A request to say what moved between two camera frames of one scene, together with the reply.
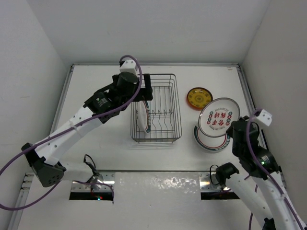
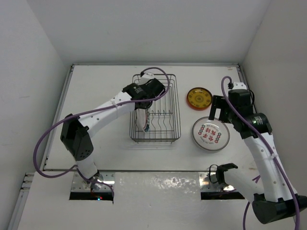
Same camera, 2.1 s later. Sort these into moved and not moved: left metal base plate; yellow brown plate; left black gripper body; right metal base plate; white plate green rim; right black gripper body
Moved: right black gripper body; left black gripper body
Not moved: yellow brown plate; white plate green rim; right metal base plate; left metal base plate
